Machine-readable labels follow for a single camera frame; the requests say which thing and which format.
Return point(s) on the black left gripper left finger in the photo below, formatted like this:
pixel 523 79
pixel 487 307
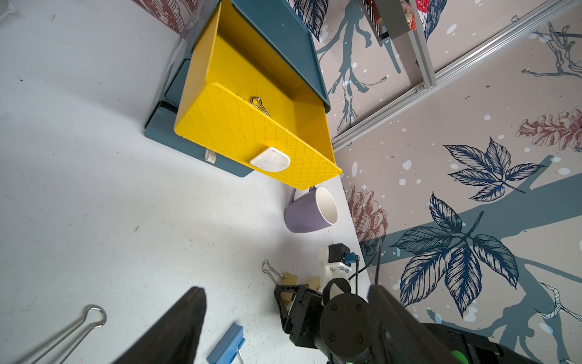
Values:
pixel 174 338

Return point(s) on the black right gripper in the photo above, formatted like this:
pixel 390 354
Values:
pixel 301 311

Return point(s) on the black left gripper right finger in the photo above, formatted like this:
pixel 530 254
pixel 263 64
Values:
pixel 398 337

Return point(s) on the yellow binder clip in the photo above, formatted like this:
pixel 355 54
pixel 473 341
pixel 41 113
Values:
pixel 314 283
pixel 257 102
pixel 281 279

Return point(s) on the blue binder clip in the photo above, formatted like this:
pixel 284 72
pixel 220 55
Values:
pixel 229 346
pixel 59 347

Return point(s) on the yellow drawer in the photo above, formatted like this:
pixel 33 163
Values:
pixel 254 123

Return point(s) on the teal drawer cabinet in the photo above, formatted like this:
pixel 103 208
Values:
pixel 254 68

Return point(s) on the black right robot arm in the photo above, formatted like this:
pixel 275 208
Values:
pixel 349 329

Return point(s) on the purple ceramic mug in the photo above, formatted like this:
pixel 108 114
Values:
pixel 312 211

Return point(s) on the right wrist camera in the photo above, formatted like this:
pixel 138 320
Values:
pixel 336 261

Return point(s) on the aluminium frame corner post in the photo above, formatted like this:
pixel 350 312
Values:
pixel 415 53

